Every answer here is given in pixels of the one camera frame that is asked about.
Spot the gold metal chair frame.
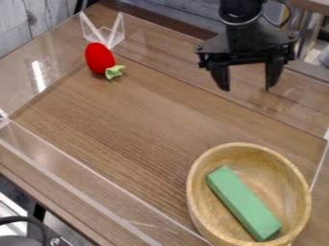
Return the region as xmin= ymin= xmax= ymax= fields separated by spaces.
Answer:
xmin=274 ymin=0 xmax=324 ymax=60

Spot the green rectangular block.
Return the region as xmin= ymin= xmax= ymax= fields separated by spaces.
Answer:
xmin=206 ymin=166 xmax=282 ymax=242

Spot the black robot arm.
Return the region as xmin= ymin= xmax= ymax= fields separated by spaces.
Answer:
xmin=195 ymin=0 xmax=298 ymax=91

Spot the wooden brown bowl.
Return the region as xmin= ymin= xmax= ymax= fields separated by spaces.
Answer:
xmin=186 ymin=142 xmax=312 ymax=246

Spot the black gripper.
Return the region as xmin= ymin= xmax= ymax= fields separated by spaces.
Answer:
xmin=195 ymin=15 xmax=298 ymax=91

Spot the black cable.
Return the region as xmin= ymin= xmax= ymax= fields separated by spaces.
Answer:
xmin=0 ymin=215 xmax=49 ymax=246

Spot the red plush strawberry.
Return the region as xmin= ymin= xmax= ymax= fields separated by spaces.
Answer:
xmin=84 ymin=42 xmax=124 ymax=80

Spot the clear acrylic corner bracket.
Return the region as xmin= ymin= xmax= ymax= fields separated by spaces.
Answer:
xmin=79 ymin=12 xmax=124 ymax=50

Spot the clear acrylic front wall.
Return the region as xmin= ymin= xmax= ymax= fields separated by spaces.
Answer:
xmin=0 ymin=111 xmax=211 ymax=246

